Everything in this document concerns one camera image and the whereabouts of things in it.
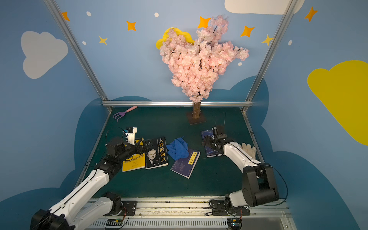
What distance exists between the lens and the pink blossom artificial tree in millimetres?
675

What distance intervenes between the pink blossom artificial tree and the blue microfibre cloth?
375 millimetres

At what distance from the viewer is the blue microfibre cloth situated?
0.93 meters
